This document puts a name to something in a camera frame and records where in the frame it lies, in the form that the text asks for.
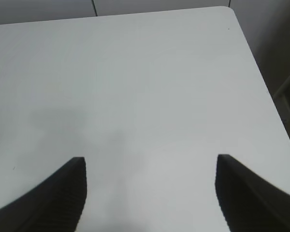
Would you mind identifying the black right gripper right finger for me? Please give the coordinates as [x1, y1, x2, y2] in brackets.
[215, 154, 290, 232]

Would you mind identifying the metal chair frame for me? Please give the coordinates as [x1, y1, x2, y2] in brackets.
[274, 65, 290, 155]

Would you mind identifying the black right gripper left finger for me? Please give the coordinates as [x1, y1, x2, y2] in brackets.
[0, 157, 87, 232]

